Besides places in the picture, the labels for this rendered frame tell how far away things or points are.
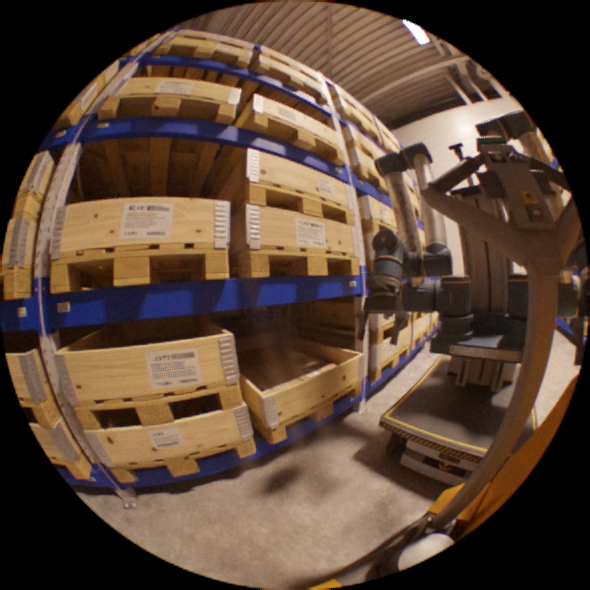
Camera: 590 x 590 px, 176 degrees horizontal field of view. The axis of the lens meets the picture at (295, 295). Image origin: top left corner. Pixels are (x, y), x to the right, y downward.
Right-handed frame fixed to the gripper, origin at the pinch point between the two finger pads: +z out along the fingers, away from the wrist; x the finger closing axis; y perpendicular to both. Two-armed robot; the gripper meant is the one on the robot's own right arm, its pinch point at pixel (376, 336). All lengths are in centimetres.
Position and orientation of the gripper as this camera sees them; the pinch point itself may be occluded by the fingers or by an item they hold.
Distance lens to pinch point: 64.7
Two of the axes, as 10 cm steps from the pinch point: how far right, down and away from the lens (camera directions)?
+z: -2.7, 9.4, -2.2
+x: -5.3, 0.5, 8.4
